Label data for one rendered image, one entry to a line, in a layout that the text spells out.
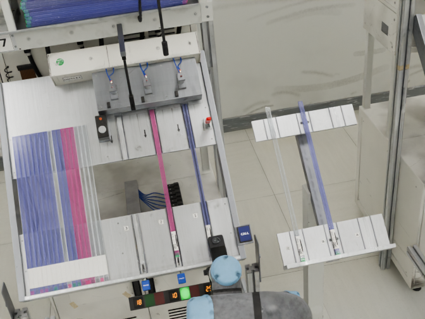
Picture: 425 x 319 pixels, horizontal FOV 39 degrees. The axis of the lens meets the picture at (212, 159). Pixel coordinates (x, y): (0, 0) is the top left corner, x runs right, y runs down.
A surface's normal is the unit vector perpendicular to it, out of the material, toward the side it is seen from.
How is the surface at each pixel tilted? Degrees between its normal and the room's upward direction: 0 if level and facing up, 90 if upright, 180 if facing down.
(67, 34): 90
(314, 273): 90
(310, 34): 90
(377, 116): 0
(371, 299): 0
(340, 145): 0
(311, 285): 90
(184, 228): 43
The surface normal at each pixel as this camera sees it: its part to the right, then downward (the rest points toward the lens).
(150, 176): -0.09, -0.83
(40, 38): 0.18, 0.53
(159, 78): 0.05, -0.25
